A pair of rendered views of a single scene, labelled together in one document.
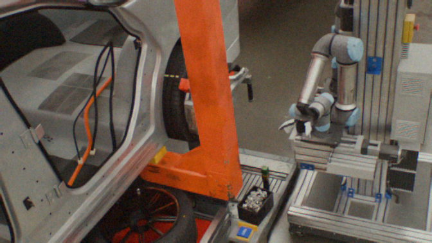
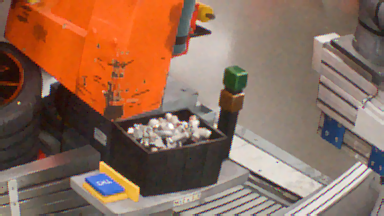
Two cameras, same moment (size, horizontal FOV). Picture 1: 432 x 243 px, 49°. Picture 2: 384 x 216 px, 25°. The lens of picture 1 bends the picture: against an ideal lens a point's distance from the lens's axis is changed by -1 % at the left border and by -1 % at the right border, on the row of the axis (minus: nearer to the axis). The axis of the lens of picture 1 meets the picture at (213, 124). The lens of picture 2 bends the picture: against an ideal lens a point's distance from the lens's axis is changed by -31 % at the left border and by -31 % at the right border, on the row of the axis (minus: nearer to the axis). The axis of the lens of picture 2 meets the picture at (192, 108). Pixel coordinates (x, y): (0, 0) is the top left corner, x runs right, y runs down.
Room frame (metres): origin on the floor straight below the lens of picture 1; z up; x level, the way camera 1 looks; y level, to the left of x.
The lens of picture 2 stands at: (-0.10, -0.53, 1.65)
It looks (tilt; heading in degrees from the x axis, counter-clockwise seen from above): 25 degrees down; 8
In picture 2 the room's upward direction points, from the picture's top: 10 degrees clockwise
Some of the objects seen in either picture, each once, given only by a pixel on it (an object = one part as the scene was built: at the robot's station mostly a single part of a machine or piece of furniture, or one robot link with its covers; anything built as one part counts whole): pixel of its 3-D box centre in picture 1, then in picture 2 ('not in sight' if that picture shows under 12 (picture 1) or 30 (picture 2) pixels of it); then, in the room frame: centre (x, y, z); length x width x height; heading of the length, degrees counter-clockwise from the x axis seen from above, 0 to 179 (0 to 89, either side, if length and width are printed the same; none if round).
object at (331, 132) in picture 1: (323, 124); (372, 37); (2.25, -0.65, 0.87); 0.15 x 0.15 x 0.10
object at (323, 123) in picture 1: (319, 118); not in sight; (1.98, -0.55, 1.11); 0.11 x 0.08 x 0.11; 47
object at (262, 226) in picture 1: (255, 216); (154, 184); (2.02, -0.16, 0.44); 0.43 x 0.17 x 0.03; 149
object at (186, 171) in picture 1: (175, 159); (60, 2); (2.36, 0.28, 0.69); 0.52 x 0.17 x 0.35; 59
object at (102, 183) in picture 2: (244, 233); (103, 186); (1.87, -0.08, 0.47); 0.07 x 0.07 x 0.02; 59
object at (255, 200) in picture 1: (255, 204); (164, 152); (2.03, -0.17, 0.51); 0.20 x 0.14 x 0.13; 140
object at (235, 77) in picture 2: (265, 170); (235, 78); (2.19, -0.26, 0.64); 0.04 x 0.04 x 0.04; 59
